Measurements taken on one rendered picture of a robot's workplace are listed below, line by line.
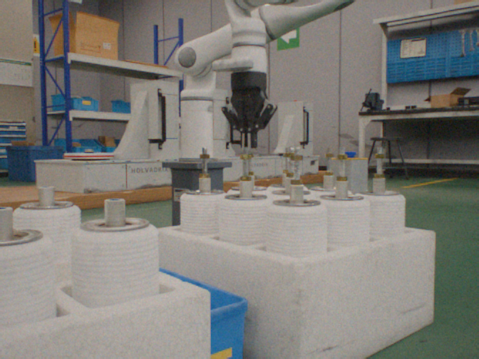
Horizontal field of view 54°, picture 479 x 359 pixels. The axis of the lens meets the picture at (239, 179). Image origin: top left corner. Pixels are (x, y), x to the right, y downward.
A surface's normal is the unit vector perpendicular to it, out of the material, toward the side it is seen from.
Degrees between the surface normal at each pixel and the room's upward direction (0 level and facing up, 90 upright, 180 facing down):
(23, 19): 90
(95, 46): 90
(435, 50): 90
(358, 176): 90
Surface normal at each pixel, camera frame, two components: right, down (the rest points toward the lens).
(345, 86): -0.64, 0.05
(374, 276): 0.67, 0.05
